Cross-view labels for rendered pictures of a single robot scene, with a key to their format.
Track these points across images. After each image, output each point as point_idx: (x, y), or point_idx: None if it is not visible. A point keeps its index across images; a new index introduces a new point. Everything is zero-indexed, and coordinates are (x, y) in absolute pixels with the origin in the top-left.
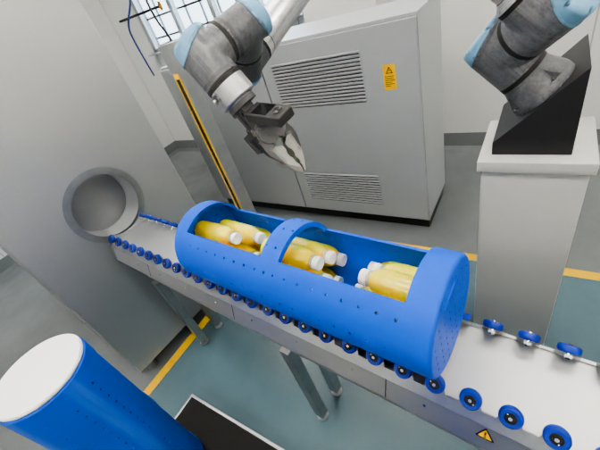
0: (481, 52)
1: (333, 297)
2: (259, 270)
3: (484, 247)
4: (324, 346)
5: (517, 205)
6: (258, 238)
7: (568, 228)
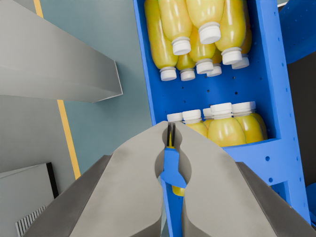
0: None
1: (276, 26)
2: (298, 167)
3: (67, 76)
4: None
5: (22, 42)
6: None
7: (31, 14)
